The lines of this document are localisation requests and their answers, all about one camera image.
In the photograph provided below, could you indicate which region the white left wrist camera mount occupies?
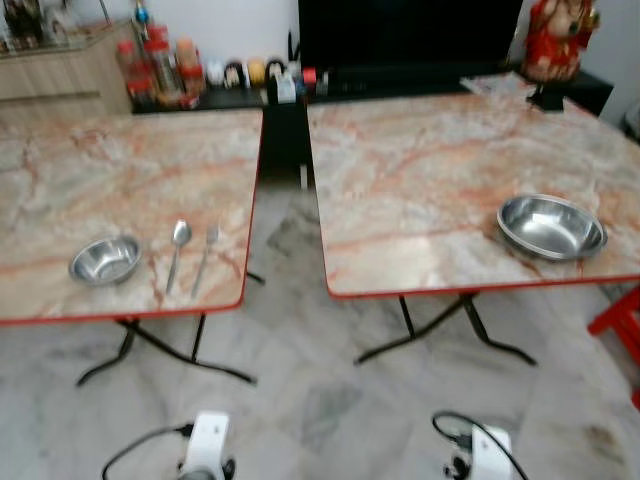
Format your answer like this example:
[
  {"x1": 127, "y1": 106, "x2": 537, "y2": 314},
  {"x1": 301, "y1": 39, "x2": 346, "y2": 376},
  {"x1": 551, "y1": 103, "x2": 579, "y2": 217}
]
[{"x1": 182, "y1": 411, "x2": 234, "y2": 475}]

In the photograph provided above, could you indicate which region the steel fork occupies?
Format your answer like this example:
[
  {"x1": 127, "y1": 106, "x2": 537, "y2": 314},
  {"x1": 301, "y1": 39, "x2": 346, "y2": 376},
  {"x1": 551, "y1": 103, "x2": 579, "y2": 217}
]
[{"x1": 189, "y1": 225, "x2": 221, "y2": 299}]

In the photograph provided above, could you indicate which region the red plastic stool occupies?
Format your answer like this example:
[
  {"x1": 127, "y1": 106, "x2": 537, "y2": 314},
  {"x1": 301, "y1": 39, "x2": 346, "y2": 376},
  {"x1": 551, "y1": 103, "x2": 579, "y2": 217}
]
[{"x1": 586, "y1": 284, "x2": 640, "y2": 412}]

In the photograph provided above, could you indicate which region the steel spoon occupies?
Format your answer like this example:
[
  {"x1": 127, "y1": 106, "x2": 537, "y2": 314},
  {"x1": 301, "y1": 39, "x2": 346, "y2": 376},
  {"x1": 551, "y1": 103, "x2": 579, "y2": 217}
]
[{"x1": 164, "y1": 219, "x2": 193, "y2": 296}]

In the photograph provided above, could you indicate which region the marble top folding table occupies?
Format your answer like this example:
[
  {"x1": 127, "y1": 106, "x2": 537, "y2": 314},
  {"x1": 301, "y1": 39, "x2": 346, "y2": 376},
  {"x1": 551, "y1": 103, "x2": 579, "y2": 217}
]
[
  {"x1": 0, "y1": 108, "x2": 267, "y2": 388},
  {"x1": 306, "y1": 90, "x2": 640, "y2": 368}
]

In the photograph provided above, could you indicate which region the printed magazine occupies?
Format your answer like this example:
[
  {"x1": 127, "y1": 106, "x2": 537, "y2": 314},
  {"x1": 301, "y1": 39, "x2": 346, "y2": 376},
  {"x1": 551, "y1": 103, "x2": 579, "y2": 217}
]
[{"x1": 459, "y1": 71, "x2": 537, "y2": 100}]

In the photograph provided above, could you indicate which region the small black box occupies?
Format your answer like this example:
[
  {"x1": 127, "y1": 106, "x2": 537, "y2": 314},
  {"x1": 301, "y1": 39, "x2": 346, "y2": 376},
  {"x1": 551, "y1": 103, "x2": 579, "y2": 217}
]
[{"x1": 527, "y1": 84, "x2": 567, "y2": 112}]

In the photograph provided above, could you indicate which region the black flat television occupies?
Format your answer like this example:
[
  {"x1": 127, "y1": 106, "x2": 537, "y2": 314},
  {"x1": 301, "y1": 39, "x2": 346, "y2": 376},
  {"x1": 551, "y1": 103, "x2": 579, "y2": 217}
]
[{"x1": 297, "y1": 0, "x2": 525, "y2": 74}]

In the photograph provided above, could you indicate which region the dark grey bag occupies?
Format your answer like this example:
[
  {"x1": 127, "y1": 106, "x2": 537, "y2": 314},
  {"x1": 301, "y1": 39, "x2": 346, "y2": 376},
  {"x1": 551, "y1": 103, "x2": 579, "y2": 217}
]
[{"x1": 619, "y1": 98, "x2": 640, "y2": 143}]

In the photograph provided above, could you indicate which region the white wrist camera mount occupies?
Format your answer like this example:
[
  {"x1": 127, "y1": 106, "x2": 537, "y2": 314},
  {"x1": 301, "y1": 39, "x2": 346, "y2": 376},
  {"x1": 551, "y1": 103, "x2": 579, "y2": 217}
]
[
  {"x1": 469, "y1": 427, "x2": 514, "y2": 480},
  {"x1": 182, "y1": 411, "x2": 234, "y2": 475}
]

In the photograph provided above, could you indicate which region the small clear jar red lid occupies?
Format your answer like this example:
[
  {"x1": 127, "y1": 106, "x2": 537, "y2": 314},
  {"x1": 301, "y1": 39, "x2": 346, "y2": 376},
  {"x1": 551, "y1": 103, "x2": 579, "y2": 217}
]
[{"x1": 114, "y1": 39, "x2": 138, "y2": 88}]

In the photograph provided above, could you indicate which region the black television console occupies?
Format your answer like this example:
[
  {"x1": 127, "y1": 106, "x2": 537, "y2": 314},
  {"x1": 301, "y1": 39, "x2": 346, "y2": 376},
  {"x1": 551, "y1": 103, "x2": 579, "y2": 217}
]
[{"x1": 130, "y1": 66, "x2": 615, "y2": 187}]

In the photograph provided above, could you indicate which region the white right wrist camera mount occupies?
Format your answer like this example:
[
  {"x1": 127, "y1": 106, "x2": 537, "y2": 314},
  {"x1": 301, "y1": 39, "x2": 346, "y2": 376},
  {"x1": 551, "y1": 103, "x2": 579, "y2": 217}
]
[{"x1": 469, "y1": 427, "x2": 514, "y2": 480}]

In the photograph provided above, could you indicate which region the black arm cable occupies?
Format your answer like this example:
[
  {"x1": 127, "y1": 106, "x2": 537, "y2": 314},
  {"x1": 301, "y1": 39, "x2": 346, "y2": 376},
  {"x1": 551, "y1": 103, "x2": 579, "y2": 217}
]
[
  {"x1": 100, "y1": 424, "x2": 194, "y2": 480},
  {"x1": 431, "y1": 411, "x2": 530, "y2": 480}
]

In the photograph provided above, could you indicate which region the tall clear jar red lid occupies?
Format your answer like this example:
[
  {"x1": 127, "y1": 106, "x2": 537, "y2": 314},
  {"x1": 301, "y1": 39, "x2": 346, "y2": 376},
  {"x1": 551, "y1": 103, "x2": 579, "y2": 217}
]
[{"x1": 142, "y1": 27, "x2": 182, "y2": 107}]

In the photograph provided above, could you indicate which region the red and gold figurine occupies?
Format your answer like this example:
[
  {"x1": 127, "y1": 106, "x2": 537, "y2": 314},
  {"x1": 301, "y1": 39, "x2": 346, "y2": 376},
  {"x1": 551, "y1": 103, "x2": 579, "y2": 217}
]
[{"x1": 521, "y1": 0, "x2": 602, "y2": 84}]

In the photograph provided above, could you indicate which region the large steel bowl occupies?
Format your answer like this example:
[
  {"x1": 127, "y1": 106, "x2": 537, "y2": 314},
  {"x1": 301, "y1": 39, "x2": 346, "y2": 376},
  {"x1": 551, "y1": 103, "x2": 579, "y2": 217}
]
[{"x1": 496, "y1": 193, "x2": 609, "y2": 264}]

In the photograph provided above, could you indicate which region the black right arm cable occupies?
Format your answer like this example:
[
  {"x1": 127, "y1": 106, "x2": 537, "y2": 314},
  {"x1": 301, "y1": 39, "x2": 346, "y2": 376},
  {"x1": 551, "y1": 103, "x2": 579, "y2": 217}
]
[{"x1": 431, "y1": 411, "x2": 530, "y2": 480}]

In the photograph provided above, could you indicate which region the yellow round figurine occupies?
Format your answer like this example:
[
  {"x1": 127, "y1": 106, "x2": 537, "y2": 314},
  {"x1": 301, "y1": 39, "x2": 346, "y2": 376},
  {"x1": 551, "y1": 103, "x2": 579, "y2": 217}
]
[{"x1": 246, "y1": 57, "x2": 268, "y2": 87}]

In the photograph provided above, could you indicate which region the light wooden cabinet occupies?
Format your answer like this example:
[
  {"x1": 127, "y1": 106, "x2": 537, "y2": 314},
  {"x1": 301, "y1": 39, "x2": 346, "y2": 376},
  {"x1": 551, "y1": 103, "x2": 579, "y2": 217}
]
[{"x1": 0, "y1": 20, "x2": 137, "y2": 127}]

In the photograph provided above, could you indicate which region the small steel bowl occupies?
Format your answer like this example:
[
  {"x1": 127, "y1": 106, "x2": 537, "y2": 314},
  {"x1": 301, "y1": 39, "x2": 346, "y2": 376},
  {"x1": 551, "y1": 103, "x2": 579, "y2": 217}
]
[{"x1": 69, "y1": 235, "x2": 144, "y2": 288}]

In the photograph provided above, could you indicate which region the small white box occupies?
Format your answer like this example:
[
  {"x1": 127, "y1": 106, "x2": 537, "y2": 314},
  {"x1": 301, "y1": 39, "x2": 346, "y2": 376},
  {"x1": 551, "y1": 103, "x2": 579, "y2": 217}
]
[{"x1": 274, "y1": 74, "x2": 299, "y2": 105}]

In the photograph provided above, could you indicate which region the orange filled jar red lid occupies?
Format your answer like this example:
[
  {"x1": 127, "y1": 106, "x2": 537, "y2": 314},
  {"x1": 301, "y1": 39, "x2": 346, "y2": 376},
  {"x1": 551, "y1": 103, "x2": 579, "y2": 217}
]
[{"x1": 175, "y1": 37, "x2": 207, "y2": 102}]

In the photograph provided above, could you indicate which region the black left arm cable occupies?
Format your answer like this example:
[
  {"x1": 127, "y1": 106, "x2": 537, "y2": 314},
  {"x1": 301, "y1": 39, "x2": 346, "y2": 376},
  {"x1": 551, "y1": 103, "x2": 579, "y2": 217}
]
[{"x1": 100, "y1": 424, "x2": 194, "y2": 480}]

